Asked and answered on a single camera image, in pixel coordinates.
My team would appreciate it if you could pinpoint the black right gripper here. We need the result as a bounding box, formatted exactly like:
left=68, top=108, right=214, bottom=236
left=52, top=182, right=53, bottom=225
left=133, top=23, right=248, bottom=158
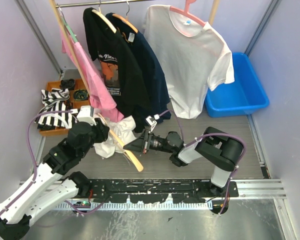
left=123, top=129, right=174, bottom=154

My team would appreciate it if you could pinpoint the cream wooden hanger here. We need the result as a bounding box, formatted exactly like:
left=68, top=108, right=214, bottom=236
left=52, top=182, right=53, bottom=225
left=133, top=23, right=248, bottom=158
left=94, top=113, right=144, bottom=172

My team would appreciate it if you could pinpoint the white t-shirt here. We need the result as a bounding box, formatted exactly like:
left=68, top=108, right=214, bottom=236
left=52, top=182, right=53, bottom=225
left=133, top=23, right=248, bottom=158
left=93, top=115, right=137, bottom=159
left=143, top=4, right=235, bottom=119

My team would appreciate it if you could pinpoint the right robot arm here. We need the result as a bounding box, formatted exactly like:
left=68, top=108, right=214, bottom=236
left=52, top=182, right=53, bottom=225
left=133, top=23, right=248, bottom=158
left=123, top=127, right=246, bottom=197

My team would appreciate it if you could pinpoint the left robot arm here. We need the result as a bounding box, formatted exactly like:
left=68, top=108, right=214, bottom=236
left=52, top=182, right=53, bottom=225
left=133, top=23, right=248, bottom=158
left=0, top=118, right=110, bottom=240

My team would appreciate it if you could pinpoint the pink t-shirt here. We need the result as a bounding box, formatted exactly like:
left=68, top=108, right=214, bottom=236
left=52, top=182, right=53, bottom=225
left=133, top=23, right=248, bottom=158
left=71, top=40, right=124, bottom=123

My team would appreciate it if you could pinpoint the black printed t-shirt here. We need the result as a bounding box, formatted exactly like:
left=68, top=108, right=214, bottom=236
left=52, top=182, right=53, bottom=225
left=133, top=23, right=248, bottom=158
left=83, top=7, right=151, bottom=124

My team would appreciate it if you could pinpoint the navy blue t-shirt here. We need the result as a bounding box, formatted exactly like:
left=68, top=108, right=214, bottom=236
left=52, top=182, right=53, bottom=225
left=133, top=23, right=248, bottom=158
left=106, top=12, right=170, bottom=120

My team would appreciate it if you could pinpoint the green hanger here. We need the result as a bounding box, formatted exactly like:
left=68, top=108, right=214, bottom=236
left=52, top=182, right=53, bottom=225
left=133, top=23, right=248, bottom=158
left=61, top=16, right=78, bottom=43

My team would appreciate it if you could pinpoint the white hanging t-shirt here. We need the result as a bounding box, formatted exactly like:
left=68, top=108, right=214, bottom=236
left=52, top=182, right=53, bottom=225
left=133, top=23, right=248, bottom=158
left=143, top=4, right=235, bottom=119

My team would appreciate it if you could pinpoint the wooden hanger under navy shirt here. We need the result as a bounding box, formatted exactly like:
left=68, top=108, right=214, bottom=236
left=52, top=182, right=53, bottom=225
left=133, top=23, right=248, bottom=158
left=112, top=0, right=138, bottom=34

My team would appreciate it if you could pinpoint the wooden hanger under black shirt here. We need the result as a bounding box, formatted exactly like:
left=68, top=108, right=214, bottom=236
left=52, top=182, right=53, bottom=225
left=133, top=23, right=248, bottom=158
left=92, top=0, right=117, bottom=34

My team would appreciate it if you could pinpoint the pink plastic hanger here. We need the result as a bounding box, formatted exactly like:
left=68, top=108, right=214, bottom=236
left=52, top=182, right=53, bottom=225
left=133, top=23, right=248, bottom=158
left=169, top=0, right=206, bottom=27

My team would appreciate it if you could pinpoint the orange wooden organizer tray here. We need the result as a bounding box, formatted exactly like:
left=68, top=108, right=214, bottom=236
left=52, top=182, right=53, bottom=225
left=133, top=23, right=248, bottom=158
left=38, top=79, right=90, bottom=137

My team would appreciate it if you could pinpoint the green black belt roll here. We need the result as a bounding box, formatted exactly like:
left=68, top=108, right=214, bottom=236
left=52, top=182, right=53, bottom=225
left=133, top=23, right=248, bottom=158
left=73, top=89, right=89, bottom=102

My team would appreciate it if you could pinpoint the black white striped cloth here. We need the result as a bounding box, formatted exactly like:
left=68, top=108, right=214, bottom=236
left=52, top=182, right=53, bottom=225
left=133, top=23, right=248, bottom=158
left=34, top=88, right=76, bottom=131

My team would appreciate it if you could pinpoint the blue plastic bin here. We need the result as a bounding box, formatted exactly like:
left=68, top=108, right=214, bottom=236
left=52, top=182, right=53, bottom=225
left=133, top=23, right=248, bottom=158
left=204, top=52, right=269, bottom=118

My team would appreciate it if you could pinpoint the wooden clothes rack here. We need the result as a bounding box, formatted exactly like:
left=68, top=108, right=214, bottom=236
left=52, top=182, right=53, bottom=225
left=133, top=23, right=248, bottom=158
left=48, top=0, right=220, bottom=94

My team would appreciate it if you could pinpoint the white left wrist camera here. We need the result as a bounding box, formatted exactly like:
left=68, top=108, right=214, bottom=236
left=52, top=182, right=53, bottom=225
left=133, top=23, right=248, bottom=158
left=77, top=105, right=96, bottom=126

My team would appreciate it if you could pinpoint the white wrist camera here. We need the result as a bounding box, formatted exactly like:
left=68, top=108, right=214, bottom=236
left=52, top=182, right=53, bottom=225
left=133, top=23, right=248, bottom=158
left=145, top=114, right=160, bottom=132
left=77, top=105, right=96, bottom=126

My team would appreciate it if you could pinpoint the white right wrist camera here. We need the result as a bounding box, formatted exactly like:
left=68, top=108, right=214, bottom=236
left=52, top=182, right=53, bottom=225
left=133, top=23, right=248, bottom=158
left=145, top=114, right=160, bottom=132

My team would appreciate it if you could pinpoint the perforated metal cable tray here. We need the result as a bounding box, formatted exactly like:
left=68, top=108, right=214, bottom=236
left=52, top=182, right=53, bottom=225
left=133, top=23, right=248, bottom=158
left=52, top=199, right=214, bottom=211

